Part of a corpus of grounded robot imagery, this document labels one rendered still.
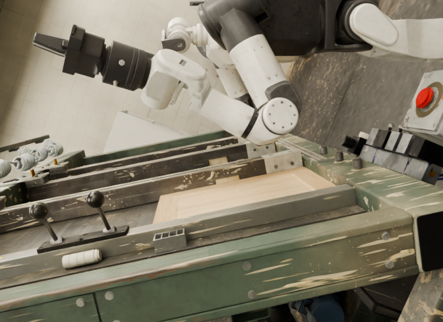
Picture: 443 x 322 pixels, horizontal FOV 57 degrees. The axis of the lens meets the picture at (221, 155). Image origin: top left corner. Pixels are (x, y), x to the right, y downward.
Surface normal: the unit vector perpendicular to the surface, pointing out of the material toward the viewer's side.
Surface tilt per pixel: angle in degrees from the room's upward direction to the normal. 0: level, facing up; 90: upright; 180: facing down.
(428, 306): 0
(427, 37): 90
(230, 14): 68
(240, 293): 90
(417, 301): 0
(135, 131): 90
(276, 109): 90
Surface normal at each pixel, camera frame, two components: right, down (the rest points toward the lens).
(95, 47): 0.44, -0.33
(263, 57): 0.20, -0.18
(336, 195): 0.08, 0.14
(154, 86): 0.12, 0.70
